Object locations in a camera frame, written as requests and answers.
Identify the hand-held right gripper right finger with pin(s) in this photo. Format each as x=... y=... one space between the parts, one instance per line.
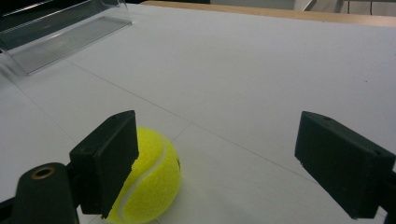
x=339 y=168

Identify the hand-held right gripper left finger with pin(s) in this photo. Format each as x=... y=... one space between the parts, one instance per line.
x=102 y=161

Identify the yellow tennis ball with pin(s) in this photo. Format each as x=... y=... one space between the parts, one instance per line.
x=155 y=183

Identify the clear plastic container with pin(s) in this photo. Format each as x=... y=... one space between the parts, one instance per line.
x=59 y=34

